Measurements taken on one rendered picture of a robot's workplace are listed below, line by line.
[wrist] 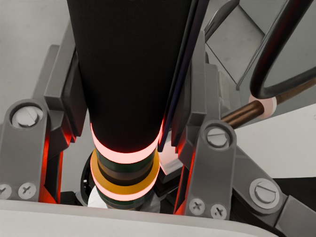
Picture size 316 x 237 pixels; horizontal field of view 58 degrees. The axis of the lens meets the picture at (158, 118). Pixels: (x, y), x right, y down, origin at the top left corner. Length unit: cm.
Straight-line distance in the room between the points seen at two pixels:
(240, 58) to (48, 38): 154
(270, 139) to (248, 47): 200
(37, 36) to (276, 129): 212
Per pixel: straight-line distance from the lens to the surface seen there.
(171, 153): 21
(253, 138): 66
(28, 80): 222
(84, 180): 53
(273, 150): 63
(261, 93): 22
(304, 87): 30
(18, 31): 257
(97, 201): 29
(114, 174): 16
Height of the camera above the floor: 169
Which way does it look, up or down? 59 degrees down
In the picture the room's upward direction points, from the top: 12 degrees clockwise
